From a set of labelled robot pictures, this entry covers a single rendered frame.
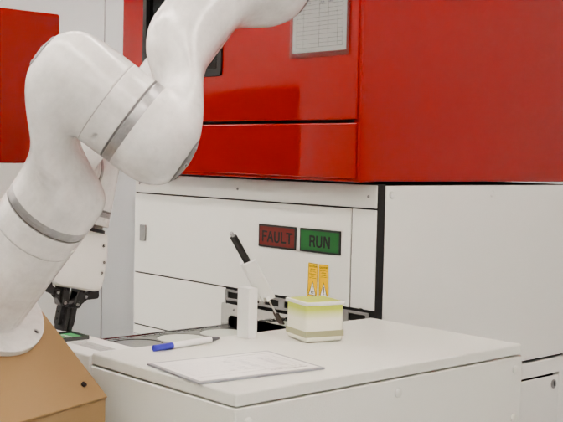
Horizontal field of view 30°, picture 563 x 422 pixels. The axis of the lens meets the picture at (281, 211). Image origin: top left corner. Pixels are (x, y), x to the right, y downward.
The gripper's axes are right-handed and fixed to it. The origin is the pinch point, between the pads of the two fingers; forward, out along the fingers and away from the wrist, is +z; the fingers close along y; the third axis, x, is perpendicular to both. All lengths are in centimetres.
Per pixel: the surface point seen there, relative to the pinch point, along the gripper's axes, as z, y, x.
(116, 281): -5, -210, -303
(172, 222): -23, -54, -50
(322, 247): -21, -55, 2
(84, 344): 3.5, -1.7, 4.6
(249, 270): -13.1, -21.3, 19.2
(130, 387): 7.0, 3.0, 26.1
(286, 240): -22, -54, -10
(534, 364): -5, -114, 15
